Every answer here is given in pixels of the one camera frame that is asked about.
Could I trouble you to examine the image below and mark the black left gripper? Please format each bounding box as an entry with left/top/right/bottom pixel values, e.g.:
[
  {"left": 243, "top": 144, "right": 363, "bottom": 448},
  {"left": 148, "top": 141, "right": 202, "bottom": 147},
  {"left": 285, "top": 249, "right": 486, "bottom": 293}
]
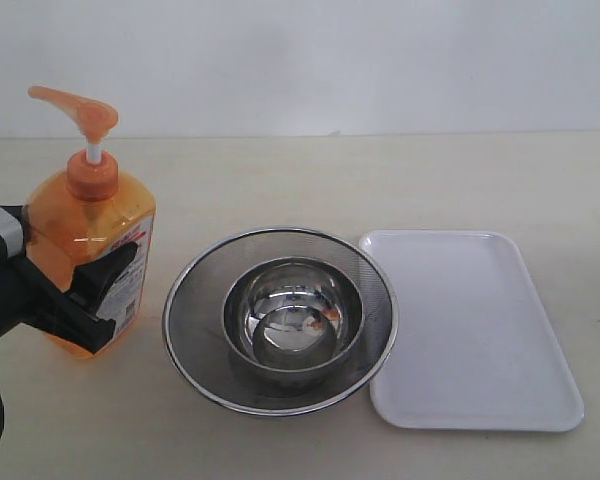
[{"left": 0, "top": 242, "right": 138, "bottom": 354}]

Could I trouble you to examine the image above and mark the orange pump soap bottle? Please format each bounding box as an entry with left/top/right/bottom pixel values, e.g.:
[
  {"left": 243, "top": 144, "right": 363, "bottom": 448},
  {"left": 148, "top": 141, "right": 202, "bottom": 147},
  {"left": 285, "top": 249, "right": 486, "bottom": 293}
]
[{"left": 24, "top": 86, "right": 156, "bottom": 338}]

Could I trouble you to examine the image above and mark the stainless steel bowl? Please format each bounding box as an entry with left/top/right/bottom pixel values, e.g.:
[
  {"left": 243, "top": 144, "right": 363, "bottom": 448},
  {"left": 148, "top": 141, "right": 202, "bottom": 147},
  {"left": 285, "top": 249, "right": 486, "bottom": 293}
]
[{"left": 222, "top": 256, "right": 365, "bottom": 390}]

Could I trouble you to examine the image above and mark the steel mesh strainer basket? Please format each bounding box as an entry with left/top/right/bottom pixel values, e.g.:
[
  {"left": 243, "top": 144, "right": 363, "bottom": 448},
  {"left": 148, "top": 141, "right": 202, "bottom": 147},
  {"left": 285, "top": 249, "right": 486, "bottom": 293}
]
[{"left": 163, "top": 226, "right": 399, "bottom": 417}]

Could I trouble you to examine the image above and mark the white plastic tray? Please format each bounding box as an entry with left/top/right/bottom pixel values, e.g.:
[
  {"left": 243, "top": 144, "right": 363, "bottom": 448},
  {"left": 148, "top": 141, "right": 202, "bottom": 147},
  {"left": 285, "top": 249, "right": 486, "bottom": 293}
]
[{"left": 359, "top": 230, "right": 585, "bottom": 432}]

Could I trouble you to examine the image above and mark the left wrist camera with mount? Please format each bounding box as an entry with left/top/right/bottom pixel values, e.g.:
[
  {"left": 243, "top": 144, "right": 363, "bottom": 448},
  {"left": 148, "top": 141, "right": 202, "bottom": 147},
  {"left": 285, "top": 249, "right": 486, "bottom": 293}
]
[{"left": 0, "top": 206, "right": 27, "bottom": 260}]

